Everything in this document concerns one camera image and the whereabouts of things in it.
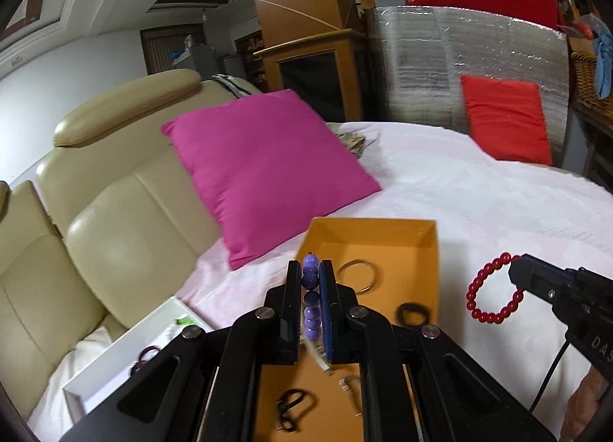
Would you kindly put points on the white box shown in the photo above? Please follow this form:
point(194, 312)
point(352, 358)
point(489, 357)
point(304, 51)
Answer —
point(119, 351)

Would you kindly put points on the person's right hand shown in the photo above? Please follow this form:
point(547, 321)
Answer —
point(584, 403)

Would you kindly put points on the white pillow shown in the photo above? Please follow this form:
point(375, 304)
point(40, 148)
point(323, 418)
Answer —
point(72, 365)

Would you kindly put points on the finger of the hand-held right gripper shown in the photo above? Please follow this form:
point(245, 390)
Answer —
point(531, 274)

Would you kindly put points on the orange box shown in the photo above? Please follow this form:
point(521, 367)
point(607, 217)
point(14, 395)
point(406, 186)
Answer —
point(383, 245)

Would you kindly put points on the silver insulation mat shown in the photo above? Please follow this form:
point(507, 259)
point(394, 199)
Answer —
point(431, 54)

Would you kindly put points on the beige leather sofa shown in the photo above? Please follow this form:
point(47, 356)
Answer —
point(119, 231)

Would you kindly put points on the wooden cabinet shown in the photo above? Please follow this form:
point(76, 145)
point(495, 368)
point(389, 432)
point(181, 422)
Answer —
point(306, 1)

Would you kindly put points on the wooden shelf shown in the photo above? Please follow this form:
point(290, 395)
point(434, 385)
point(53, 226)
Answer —
point(598, 145)

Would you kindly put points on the striped cloth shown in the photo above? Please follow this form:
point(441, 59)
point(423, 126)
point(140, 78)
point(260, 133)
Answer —
point(234, 85)

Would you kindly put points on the pink cushion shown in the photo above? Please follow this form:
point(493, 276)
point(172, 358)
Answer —
point(268, 164)

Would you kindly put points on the beige crumpled cloth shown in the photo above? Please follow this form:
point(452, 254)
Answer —
point(354, 140)

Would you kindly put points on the blue cloth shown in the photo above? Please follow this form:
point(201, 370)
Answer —
point(604, 54)

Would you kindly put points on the red cushion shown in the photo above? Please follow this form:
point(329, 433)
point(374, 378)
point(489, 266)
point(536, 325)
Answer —
point(507, 121)

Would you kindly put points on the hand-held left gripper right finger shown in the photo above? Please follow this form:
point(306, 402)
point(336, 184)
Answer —
point(326, 288)

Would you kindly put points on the wicker basket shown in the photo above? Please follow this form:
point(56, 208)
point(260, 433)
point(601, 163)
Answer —
point(584, 78)

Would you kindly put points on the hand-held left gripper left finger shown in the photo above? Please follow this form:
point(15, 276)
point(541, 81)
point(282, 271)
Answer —
point(292, 288)

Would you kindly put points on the small green item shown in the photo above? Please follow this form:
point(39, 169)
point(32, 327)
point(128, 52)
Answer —
point(182, 321)

